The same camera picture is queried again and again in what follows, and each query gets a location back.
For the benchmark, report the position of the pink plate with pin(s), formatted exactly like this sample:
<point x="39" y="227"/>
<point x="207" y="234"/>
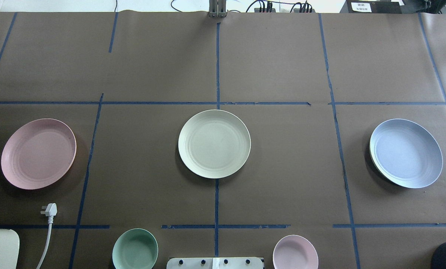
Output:
<point x="38" y="154"/>

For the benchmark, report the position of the cream plate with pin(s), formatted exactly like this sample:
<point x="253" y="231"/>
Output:
<point x="214" y="144"/>

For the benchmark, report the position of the pink bowl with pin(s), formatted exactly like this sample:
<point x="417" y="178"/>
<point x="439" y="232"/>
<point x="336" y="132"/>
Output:
<point x="295" y="252"/>

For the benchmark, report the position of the green bowl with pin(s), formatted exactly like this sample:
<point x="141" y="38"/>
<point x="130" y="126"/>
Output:
<point x="135" y="249"/>

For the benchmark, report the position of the blue plate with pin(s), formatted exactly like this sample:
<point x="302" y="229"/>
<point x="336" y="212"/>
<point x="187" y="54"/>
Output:
<point x="406" y="153"/>

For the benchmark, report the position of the black box with label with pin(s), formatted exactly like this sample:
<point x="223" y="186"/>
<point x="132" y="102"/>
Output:
<point x="371" y="6"/>

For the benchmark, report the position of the white toaster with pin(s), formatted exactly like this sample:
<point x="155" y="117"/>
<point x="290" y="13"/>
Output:
<point x="9" y="248"/>

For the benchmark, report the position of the aluminium camera post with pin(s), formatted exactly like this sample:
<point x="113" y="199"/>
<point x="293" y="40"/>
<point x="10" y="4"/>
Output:
<point x="217" y="8"/>

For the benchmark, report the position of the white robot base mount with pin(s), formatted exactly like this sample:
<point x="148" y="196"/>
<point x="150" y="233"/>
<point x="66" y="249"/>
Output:
<point x="216" y="263"/>

